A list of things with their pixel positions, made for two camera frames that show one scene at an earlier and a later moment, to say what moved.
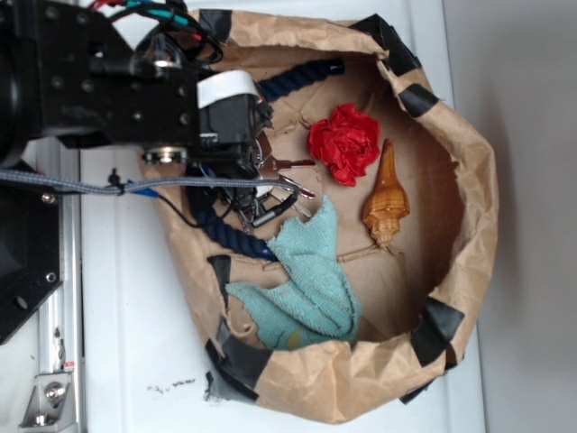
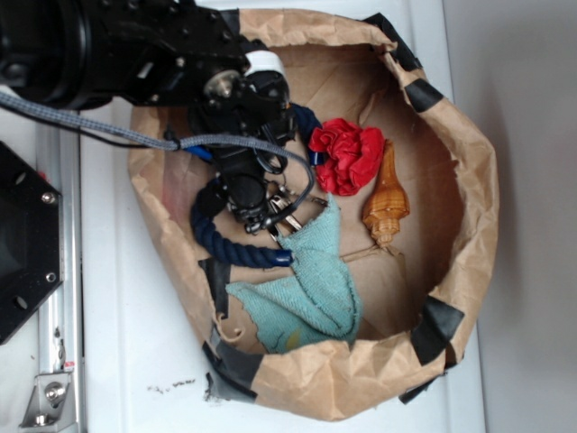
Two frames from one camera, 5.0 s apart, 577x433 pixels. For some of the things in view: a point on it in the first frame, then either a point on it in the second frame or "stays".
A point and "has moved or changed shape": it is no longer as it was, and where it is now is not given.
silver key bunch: x=270 y=167 has moved or changed shape
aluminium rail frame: x=60 y=322 stays
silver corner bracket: x=50 y=406 stays
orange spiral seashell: x=387 y=203 stays
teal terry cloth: x=317 y=304 stays
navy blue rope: x=204 y=205 -> x=306 y=124
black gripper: x=93 y=82 -> x=192 y=53
